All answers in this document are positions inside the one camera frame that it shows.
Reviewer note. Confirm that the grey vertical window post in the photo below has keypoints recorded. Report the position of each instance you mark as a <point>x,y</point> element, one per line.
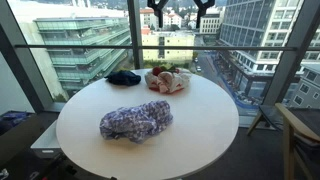
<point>135,30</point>

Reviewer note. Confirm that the white storage bin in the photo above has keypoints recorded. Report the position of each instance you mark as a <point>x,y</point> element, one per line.
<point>46,141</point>

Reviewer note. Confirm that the white red patterned cloth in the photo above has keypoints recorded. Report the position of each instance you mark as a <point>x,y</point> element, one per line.
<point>168,82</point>

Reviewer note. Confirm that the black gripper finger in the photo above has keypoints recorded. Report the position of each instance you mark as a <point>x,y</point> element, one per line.
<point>202,11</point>
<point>157,11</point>

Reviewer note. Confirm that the grey slanted window beam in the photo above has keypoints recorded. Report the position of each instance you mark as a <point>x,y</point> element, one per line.
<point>23,63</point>
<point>293,50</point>

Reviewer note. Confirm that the red round fruit toy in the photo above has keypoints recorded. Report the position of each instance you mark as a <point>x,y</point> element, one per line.
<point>156,71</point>

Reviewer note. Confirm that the grey window railing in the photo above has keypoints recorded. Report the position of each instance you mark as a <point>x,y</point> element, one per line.
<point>83,47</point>

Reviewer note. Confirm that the dark blue cloth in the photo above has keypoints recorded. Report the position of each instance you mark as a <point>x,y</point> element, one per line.
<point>123,78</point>

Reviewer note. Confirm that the wooden armchair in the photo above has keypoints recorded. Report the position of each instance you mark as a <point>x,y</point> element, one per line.
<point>295,133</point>

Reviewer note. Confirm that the purple white checkered cloth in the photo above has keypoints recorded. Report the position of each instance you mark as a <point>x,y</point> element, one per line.
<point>136,121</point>

